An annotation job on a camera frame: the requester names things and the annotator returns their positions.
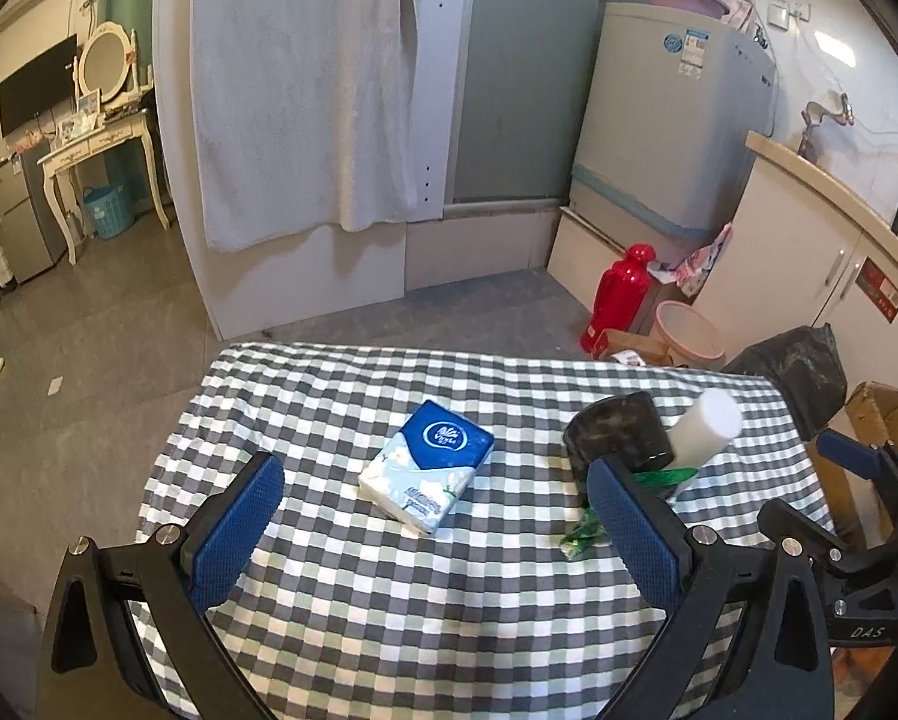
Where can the grey washing machine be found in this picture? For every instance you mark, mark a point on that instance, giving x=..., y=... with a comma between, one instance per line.
x=662, y=156

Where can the black plastic cup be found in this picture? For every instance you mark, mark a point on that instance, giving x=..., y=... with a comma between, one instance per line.
x=626, y=427

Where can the white hanging towel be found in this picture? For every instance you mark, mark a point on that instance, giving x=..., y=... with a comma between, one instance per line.
x=302, y=116

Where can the right hand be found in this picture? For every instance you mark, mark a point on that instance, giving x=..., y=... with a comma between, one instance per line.
x=853, y=672

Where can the oval vanity mirror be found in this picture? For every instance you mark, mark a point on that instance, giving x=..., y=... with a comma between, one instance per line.
x=106, y=66

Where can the black garbage bag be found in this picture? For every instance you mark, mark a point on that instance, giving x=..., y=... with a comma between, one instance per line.
x=805, y=367

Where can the blue Vinda tissue pack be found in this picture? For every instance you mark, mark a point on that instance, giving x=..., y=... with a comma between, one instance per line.
x=422, y=471

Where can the metal faucet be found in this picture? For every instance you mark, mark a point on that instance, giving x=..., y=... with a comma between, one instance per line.
x=813, y=116

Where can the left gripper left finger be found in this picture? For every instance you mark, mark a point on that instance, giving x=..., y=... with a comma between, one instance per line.
x=91, y=661

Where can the green snack packet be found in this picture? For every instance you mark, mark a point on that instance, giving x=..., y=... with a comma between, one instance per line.
x=590, y=530

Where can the teal laundry basket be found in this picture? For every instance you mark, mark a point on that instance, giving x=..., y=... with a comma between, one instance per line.
x=110, y=210

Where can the red thermos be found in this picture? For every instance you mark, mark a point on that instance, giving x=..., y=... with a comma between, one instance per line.
x=619, y=296

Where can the pink waste bin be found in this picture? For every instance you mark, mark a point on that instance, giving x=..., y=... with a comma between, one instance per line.
x=692, y=340

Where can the black television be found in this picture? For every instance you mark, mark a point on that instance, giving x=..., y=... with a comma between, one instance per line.
x=37, y=86

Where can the white dressing table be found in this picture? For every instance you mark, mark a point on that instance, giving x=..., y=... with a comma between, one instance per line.
x=65, y=166

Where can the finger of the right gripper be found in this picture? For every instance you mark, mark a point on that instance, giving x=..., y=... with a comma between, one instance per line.
x=876, y=463
x=802, y=532

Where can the small grey fridge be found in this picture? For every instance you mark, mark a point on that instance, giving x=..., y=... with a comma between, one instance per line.
x=29, y=235

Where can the white kitchen cabinet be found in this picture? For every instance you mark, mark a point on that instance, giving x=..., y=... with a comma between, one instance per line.
x=805, y=250

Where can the small brown cardboard box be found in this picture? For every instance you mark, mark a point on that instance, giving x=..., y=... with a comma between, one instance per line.
x=631, y=349

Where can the checkered tablecloth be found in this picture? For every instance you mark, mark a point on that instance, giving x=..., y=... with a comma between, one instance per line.
x=342, y=612

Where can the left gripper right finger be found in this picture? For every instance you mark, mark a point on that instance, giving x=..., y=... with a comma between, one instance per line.
x=778, y=663

